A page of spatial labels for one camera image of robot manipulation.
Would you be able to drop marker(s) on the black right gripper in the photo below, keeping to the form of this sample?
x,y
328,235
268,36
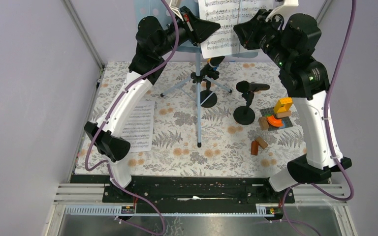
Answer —
x,y
248,31

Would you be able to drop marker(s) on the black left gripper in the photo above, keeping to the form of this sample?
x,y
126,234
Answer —
x,y
197,29

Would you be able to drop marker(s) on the light blue music stand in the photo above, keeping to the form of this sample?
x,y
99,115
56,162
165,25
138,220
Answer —
x,y
198,84

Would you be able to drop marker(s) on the sheet music page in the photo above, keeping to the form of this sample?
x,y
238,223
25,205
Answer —
x,y
139,127
228,13

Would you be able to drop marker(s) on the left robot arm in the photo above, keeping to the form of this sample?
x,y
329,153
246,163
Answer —
x,y
105,133

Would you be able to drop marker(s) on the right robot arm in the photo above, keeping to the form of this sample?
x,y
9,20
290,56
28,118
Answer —
x,y
290,46

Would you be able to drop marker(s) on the rear black microphone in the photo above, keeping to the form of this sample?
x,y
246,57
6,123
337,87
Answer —
x,y
212,63

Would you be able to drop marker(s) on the black microphone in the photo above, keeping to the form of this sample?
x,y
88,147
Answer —
x,y
245,86
212,63

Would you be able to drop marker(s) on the front black microphone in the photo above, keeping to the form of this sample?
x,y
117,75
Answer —
x,y
245,86

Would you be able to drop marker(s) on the yellow toy block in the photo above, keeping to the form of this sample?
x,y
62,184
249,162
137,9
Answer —
x,y
283,105

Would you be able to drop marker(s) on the front black microphone stand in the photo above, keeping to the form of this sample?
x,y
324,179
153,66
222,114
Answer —
x,y
245,115

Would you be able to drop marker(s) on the floral patterned tablecloth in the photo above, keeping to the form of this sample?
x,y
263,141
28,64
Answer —
x,y
226,145

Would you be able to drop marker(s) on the tan toy brick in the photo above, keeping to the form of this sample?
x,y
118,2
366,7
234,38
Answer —
x,y
264,125

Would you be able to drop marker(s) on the tan brick under yellow block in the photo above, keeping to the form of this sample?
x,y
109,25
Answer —
x,y
283,114

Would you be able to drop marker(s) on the orange curved toy block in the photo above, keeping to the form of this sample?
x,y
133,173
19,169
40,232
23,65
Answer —
x,y
273,121

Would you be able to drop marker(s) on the light brown toy brick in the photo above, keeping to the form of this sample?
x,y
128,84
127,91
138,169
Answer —
x,y
261,142

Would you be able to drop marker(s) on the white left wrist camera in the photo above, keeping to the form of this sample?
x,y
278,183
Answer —
x,y
178,7

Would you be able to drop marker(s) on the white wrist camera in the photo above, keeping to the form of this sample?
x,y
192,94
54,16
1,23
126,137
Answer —
x,y
178,7
286,8

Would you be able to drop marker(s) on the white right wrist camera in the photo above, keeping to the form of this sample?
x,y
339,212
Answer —
x,y
286,8

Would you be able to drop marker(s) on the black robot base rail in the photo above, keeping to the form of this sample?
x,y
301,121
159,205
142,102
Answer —
x,y
188,196

